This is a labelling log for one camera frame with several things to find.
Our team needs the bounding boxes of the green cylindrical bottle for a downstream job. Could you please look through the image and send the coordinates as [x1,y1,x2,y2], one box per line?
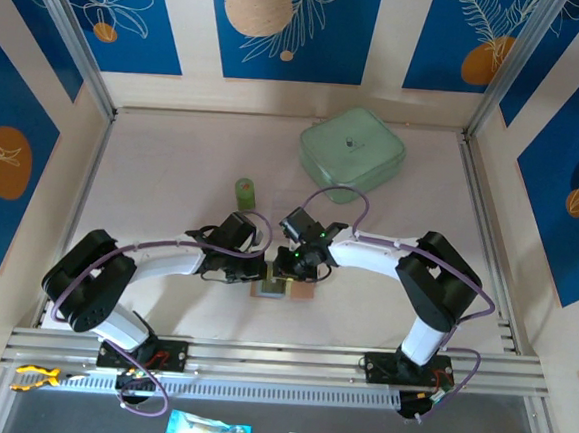
[233,175,259,212]

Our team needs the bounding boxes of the green square zip pouch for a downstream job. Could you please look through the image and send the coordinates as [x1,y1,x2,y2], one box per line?
[294,101,410,210]

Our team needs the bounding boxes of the aluminium mounting rail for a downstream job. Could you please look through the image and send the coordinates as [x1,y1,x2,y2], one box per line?
[0,313,555,412]

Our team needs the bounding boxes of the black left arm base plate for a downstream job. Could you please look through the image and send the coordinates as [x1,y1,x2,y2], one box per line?
[95,334,190,375]

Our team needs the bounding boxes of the grey slotted cable duct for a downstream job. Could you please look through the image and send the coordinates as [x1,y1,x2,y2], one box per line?
[59,363,403,416]

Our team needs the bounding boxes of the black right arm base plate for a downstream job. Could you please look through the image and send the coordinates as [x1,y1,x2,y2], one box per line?
[362,349,456,391]

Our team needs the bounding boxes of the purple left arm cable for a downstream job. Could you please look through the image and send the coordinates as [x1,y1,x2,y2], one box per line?
[41,195,276,429]

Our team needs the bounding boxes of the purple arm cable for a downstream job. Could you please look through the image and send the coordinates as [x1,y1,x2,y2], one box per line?
[41,195,276,429]
[283,181,506,429]

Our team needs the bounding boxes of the aluminium table side rail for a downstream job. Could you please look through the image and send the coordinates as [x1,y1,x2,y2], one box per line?
[58,107,118,258]
[442,132,540,357]

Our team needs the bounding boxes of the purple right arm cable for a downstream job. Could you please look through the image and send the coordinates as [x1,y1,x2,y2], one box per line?
[283,181,506,429]

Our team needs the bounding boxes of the yellow handled pliers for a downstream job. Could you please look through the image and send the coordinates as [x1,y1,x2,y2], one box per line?
[9,362,91,398]

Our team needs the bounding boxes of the aluminium frame post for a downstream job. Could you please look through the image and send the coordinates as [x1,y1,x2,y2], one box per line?
[14,0,126,120]
[463,0,571,146]

